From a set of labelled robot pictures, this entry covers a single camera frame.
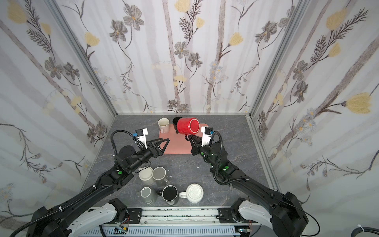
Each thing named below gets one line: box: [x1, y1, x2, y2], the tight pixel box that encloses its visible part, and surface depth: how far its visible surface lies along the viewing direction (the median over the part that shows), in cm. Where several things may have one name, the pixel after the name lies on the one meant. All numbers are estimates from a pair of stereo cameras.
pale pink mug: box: [157, 117, 170, 134], surface depth 104 cm
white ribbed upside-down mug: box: [179, 183, 204, 204], surface depth 76 cm
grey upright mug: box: [151, 166, 169, 188], surface depth 80 cm
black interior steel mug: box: [156, 184, 180, 206], surface depth 75 cm
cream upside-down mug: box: [138, 166, 155, 186], surface depth 82 cm
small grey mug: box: [135, 186, 158, 205], surface depth 75 cm
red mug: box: [176, 117, 201, 135], surface depth 69 cm
